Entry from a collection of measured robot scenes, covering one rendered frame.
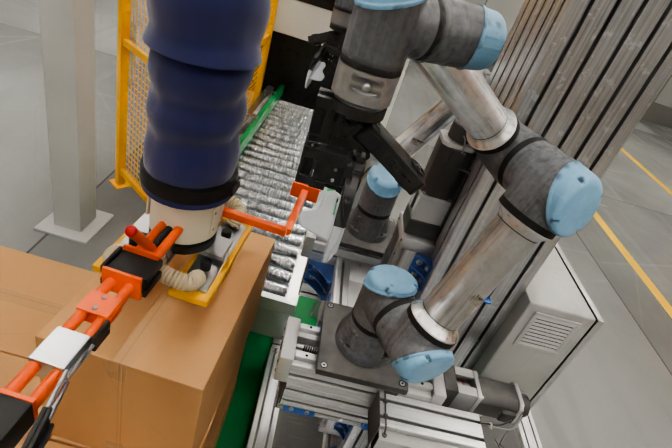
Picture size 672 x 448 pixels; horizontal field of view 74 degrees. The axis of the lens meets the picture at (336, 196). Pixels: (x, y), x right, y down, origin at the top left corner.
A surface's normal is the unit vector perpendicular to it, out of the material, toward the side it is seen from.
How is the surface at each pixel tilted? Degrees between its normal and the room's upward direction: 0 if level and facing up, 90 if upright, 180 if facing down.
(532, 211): 76
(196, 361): 0
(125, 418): 90
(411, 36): 101
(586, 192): 83
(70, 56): 90
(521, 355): 90
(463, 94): 107
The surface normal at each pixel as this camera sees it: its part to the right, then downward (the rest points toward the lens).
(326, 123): -0.07, 0.51
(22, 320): 0.26, -0.82
